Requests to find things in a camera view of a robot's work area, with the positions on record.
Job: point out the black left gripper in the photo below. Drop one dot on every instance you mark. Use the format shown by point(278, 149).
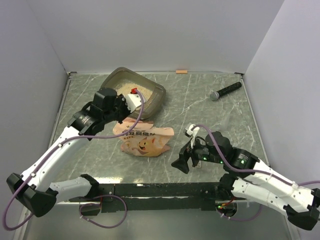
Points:
point(121, 99)

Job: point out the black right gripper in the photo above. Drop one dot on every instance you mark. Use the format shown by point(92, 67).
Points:
point(180, 162)

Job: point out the pink cat litter bag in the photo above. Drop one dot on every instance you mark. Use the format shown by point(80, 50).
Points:
point(145, 140)

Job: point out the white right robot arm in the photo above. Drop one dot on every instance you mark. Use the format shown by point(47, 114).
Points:
point(248, 177)

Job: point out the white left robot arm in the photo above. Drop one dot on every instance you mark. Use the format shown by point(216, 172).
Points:
point(35, 187)

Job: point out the beige cat litter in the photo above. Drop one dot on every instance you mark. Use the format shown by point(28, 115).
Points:
point(126, 88)

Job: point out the brown plastic litter box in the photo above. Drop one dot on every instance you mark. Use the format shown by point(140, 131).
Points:
point(125, 75)

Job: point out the small wooden comb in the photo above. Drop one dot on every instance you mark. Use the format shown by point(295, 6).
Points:
point(199, 165)

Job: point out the orange tape piece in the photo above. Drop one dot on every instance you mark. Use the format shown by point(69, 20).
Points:
point(181, 71)

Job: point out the black handheld microphone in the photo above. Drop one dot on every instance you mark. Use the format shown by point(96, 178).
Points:
point(215, 95)

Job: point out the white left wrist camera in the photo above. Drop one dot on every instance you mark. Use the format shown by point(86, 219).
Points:
point(134, 100)

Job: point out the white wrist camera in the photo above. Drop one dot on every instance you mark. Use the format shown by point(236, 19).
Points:
point(191, 131)
point(134, 100)

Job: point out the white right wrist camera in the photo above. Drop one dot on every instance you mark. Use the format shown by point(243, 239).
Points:
point(191, 131)

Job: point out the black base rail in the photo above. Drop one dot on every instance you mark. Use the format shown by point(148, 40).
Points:
point(163, 196)

